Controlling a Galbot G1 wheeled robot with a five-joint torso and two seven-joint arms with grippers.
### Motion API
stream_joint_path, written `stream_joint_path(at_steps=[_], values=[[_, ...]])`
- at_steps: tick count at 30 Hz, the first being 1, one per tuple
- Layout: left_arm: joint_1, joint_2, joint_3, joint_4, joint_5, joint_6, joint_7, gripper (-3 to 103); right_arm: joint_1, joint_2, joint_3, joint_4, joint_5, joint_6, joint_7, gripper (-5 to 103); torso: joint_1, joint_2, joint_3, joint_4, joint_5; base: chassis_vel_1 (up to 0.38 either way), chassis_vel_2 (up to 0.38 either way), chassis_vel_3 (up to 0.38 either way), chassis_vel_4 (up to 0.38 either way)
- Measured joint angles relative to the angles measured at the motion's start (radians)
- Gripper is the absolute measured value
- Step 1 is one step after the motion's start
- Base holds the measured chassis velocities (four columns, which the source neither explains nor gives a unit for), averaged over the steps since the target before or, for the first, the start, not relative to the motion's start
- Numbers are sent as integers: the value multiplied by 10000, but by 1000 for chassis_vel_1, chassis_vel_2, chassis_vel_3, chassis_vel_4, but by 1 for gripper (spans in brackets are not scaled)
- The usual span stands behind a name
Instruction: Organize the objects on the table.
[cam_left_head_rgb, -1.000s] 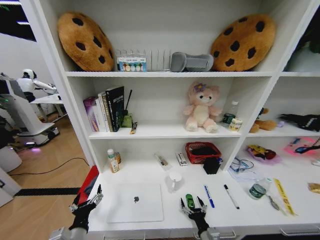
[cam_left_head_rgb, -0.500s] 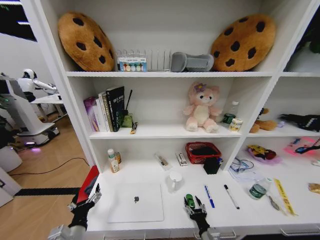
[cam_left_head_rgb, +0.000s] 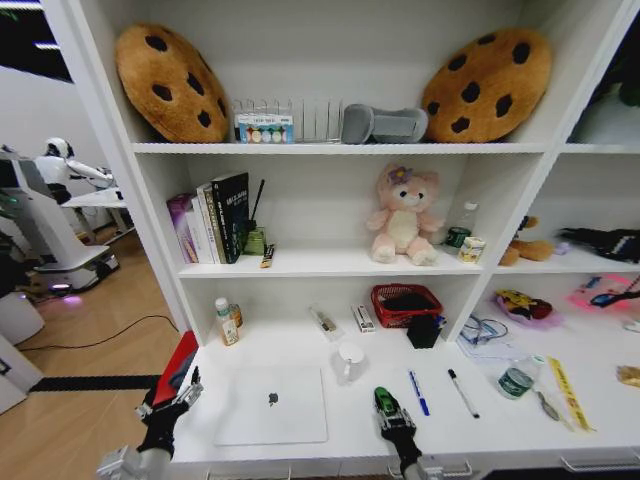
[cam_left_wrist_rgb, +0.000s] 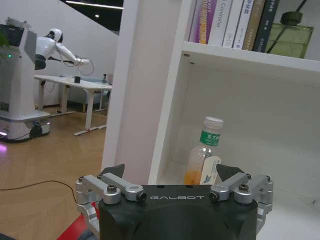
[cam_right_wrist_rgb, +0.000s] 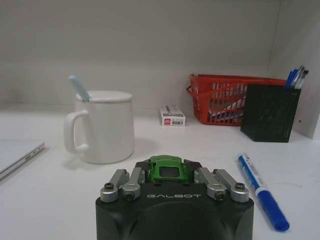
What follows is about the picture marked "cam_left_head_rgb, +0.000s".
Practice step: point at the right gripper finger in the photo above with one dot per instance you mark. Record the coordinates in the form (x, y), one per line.
(406, 416)
(384, 415)

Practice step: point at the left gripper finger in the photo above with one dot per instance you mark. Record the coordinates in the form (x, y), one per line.
(144, 410)
(191, 392)

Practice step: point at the green toy car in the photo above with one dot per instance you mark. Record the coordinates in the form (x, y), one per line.
(384, 397)

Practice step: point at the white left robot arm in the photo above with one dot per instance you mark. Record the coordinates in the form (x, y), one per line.
(125, 462)

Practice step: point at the blue pen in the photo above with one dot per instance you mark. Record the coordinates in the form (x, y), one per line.
(419, 392)

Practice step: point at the black floor strip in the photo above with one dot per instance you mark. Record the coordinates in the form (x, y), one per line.
(95, 383)

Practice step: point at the black marker pen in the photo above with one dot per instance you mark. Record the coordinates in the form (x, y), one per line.
(463, 393)

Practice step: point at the white mug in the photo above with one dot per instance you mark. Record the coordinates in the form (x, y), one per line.
(350, 362)

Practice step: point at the orange juice bottle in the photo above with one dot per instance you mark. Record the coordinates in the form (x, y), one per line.
(227, 327)

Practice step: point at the silver laptop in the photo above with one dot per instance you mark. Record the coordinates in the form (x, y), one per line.
(272, 405)

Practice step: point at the black pen holder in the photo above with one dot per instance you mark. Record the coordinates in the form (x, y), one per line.
(422, 332)

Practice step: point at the white pen box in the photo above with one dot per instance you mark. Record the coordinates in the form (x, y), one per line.
(363, 319)

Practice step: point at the clear plastic pen packet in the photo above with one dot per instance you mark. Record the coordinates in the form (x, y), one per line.
(325, 324)

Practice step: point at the red plastic basket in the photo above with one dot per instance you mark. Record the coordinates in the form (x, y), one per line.
(406, 302)

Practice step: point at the metal clip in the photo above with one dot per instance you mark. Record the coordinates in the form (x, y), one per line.
(549, 406)

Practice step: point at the brown snack sachet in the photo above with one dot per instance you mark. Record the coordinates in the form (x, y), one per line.
(267, 256)

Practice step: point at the white cabinet box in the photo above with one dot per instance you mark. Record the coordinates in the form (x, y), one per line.
(15, 320)

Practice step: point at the white book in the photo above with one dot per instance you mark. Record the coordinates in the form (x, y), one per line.
(200, 232)

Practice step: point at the purple book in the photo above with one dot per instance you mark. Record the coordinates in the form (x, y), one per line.
(181, 230)

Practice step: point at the yellow purple plush bouquet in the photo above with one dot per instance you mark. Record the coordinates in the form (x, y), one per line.
(527, 306)

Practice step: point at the green box reed diffuser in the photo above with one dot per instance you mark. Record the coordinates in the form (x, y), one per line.
(254, 240)

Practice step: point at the yellow ruler strip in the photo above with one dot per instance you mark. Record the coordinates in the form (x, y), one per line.
(570, 392)

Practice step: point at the white shelf unit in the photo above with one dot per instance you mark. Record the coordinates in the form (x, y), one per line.
(320, 260)

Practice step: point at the cream green spine book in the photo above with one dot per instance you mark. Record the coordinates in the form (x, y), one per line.
(212, 225)

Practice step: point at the small yellow white carton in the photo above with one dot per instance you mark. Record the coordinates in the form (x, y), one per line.
(472, 250)

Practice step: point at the black book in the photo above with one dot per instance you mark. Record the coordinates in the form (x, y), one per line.
(232, 215)

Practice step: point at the pink plush cat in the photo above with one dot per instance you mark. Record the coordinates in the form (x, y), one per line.
(405, 220)

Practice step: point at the clear water bottle green label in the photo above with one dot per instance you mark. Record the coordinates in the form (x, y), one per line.
(460, 227)

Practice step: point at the brown plush toy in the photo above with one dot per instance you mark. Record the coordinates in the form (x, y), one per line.
(525, 247)

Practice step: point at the white wheeled machine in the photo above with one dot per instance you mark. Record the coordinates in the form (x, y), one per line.
(45, 225)

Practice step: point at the white desk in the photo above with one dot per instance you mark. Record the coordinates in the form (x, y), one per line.
(95, 202)

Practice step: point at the golden snack packet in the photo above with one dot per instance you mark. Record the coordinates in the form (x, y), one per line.
(630, 376)

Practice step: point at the pink package blue goggles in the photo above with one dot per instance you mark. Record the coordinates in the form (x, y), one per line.
(600, 295)

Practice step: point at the small purple object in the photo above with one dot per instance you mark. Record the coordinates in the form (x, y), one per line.
(562, 248)

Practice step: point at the small white object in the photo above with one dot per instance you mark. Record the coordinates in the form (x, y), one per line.
(632, 326)

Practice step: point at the white humanoid robot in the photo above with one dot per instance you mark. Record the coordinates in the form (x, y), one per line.
(60, 165)

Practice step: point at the black white knit item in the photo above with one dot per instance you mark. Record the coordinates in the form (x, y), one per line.
(600, 242)

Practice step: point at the colourful dotted card box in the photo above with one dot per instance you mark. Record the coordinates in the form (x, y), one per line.
(264, 129)

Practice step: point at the grey slipper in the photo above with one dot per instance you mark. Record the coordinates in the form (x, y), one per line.
(382, 124)

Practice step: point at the clear acrylic file rack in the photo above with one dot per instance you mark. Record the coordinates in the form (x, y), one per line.
(315, 120)

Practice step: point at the cookie shaped plush pillow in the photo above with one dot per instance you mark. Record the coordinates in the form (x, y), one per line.
(487, 85)
(170, 82)

